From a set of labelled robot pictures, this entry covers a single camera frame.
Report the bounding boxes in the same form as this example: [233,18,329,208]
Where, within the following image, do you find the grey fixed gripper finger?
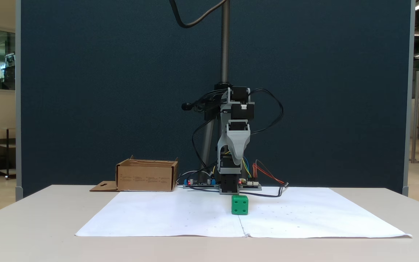
[227,136,251,165]

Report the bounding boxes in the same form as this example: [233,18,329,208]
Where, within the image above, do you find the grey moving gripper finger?
[217,135,228,161]

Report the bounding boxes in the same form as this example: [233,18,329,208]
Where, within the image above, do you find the green die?
[231,195,249,215]

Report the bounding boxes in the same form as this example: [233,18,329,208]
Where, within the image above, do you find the circuit board with blue parts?
[183,177,219,189]

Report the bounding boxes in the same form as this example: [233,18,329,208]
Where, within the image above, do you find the circuit board with white connectors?
[239,178,263,191]

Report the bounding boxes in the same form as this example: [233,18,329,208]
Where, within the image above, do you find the brown cardboard box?
[89,155,179,192]

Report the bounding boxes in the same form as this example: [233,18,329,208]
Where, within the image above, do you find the white paper sheet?
[75,187,412,239]

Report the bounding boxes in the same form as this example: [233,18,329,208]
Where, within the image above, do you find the black tripod with metal pole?
[181,0,245,182]

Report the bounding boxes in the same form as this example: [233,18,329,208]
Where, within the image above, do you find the dark blue partition panel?
[15,0,416,201]

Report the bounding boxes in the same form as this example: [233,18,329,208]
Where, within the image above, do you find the black shelf cart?
[0,127,16,180]

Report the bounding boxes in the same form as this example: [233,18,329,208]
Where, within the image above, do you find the yellow and blue wires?
[242,157,252,179]

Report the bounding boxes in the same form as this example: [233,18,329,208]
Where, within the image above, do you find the orange and red wires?
[252,159,286,184]

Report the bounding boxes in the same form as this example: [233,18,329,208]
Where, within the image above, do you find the black cable on table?
[239,182,289,198]

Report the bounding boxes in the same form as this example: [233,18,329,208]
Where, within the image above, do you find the thick black hanging cable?
[169,0,228,29]

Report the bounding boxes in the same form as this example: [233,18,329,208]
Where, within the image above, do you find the framed wall window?
[0,24,16,94]

